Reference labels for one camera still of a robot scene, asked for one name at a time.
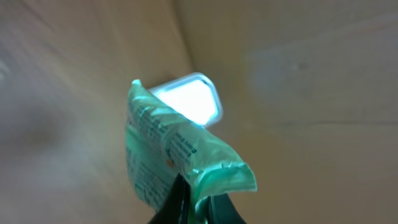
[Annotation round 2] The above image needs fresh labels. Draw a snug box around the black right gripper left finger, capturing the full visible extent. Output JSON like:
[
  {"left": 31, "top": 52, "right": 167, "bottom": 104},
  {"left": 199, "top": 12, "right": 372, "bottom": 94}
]
[{"left": 149, "top": 174, "right": 190, "bottom": 224}]

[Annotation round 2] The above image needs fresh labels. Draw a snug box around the teal wipes pack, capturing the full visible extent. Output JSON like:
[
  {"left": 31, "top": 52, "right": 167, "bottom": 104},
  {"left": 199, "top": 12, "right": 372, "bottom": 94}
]
[{"left": 126, "top": 80, "right": 257, "bottom": 223}]

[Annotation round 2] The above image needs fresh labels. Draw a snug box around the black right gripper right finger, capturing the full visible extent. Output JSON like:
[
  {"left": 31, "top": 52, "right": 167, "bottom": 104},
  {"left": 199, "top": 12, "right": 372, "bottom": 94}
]
[{"left": 207, "top": 194, "right": 246, "bottom": 224}]

